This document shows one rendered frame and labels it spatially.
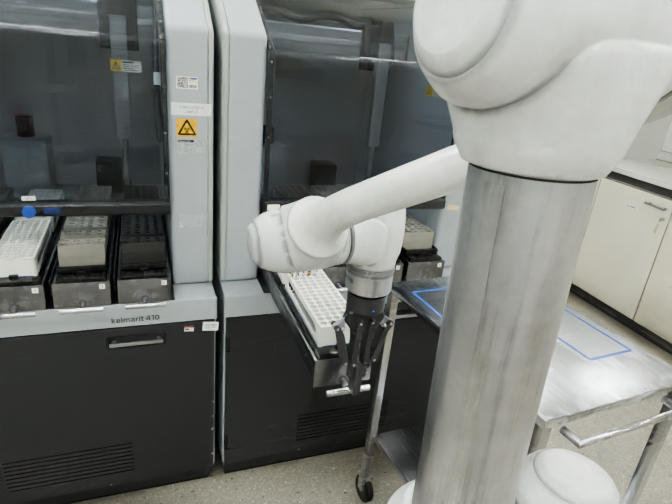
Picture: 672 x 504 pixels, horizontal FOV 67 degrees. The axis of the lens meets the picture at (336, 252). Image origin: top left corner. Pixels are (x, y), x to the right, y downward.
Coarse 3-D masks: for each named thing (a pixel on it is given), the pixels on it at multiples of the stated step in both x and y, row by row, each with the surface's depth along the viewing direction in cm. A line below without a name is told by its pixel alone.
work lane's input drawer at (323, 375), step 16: (272, 272) 147; (272, 288) 143; (288, 304) 131; (288, 320) 129; (304, 336) 118; (304, 352) 116; (320, 352) 110; (336, 352) 111; (320, 368) 110; (336, 368) 112; (368, 368) 115; (320, 384) 112; (368, 384) 112
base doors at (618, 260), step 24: (600, 192) 320; (624, 192) 304; (648, 192) 292; (600, 216) 321; (624, 216) 305; (648, 216) 290; (600, 240) 322; (624, 240) 306; (648, 240) 291; (576, 264) 341; (600, 264) 323; (624, 264) 306; (648, 264) 292; (600, 288) 324; (624, 288) 307; (648, 288) 293; (624, 312) 308; (648, 312) 293
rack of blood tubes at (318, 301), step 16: (320, 272) 137; (288, 288) 134; (304, 288) 127; (320, 288) 128; (304, 304) 121; (320, 304) 120; (336, 304) 122; (304, 320) 121; (320, 320) 115; (336, 320) 114; (320, 336) 112
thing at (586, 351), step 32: (416, 288) 144; (576, 320) 135; (384, 352) 152; (576, 352) 120; (608, 352) 121; (640, 352) 123; (384, 384) 157; (576, 384) 108; (608, 384) 109; (640, 384) 110; (544, 416) 97; (576, 416) 99; (384, 448) 160; (416, 448) 161; (544, 448) 100; (640, 480) 125
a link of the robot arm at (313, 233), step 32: (416, 160) 68; (448, 160) 65; (352, 192) 71; (384, 192) 69; (416, 192) 67; (448, 192) 67; (256, 224) 80; (288, 224) 79; (320, 224) 75; (352, 224) 73; (256, 256) 80; (288, 256) 80; (320, 256) 79
